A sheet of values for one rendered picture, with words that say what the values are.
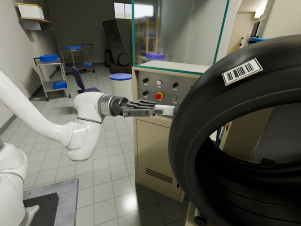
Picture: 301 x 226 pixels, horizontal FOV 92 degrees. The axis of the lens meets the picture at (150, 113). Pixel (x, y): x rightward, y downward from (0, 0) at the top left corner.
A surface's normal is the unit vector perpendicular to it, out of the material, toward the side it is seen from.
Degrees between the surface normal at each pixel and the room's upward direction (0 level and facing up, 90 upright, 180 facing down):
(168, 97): 90
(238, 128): 90
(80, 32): 90
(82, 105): 56
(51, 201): 3
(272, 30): 90
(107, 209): 0
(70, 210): 0
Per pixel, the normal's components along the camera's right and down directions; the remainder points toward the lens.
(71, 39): 0.34, 0.45
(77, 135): 0.55, -0.13
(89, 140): 0.70, 0.00
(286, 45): -0.38, -0.76
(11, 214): 0.98, 0.10
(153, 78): -0.41, 0.42
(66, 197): 0.04, -0.88
